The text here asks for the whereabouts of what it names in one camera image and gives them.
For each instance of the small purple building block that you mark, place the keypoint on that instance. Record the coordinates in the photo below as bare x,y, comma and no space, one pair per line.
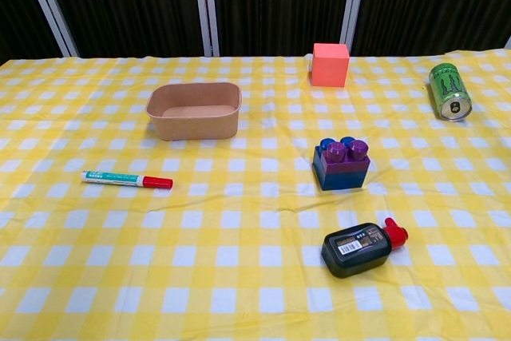
345,165

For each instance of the blue building block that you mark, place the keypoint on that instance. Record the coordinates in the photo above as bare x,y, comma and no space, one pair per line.
343,182

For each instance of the brown paper bowl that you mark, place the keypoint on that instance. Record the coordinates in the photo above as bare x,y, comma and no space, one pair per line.
195,121

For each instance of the orange pink cube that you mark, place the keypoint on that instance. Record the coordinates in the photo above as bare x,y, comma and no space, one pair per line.
329,65

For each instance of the black ink bottle red cap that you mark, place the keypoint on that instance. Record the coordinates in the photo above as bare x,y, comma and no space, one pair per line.
353,253

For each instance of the white marker with red cap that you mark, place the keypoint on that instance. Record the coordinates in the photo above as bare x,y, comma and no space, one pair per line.
116,178

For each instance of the green drink can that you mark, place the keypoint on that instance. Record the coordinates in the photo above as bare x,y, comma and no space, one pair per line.
447,85

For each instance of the white partition frame post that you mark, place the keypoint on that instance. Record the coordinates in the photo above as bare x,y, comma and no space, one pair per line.
204,5
48,5
354,5
508,43

